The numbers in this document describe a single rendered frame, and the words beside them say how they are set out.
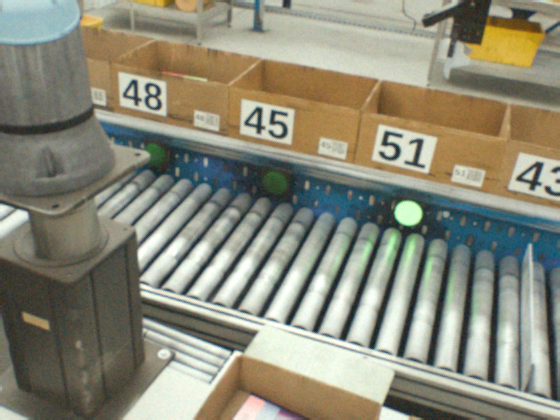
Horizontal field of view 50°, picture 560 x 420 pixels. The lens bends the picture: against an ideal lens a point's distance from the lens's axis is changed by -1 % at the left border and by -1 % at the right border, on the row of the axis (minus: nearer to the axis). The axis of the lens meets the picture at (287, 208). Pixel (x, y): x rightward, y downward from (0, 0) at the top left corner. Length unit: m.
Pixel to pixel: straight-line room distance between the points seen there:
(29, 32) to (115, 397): 0.68
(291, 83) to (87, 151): 1.20
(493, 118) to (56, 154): 1.39
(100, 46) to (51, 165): 1.43
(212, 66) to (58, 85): 1.28
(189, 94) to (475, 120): 0.87
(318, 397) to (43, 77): 0.71
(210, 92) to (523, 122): 0.94
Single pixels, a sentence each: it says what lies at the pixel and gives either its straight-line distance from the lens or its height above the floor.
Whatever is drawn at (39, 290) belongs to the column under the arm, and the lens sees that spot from 1.05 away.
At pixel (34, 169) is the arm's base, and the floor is 1.25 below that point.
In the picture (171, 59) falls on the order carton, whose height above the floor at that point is 0.99.
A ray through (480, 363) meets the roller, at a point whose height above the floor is 0.75.
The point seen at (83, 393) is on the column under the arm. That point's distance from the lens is 1.16.
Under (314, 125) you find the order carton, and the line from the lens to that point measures 1.74.
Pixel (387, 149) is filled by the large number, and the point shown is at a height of 0.96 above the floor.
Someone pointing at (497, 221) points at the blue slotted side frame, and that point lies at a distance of 1.76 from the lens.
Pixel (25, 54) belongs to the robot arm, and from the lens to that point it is 0.88.
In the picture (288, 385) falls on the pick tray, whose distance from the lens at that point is 1.17.
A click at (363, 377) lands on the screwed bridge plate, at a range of 1.29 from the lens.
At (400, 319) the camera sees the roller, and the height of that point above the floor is 0.75.
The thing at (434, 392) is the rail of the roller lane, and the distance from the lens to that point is 1.36.
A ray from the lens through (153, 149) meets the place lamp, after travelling 1.90.
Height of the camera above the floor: 1.68
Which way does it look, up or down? 32 degrees down
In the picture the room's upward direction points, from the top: 5 degrees clockwise
